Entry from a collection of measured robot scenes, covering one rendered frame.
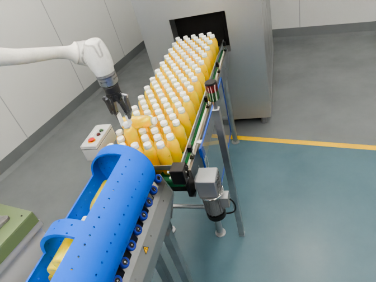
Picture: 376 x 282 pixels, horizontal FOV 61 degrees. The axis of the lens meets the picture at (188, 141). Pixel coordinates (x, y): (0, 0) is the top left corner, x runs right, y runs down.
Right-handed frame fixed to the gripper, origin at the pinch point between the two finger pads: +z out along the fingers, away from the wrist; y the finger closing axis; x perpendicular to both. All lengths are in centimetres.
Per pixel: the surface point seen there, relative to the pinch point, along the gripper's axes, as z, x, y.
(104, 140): 13.1, 1.0, -18.0
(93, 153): 15.4, -7.4, -21.9
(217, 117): 14.7, 18.4, 42.3
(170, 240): 62, -27, 15
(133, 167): 2.2, -33.2, 16.9
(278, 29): 105, 383, 68
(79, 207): 12.5, -46.4, -7.4
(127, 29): 70, 392, -184
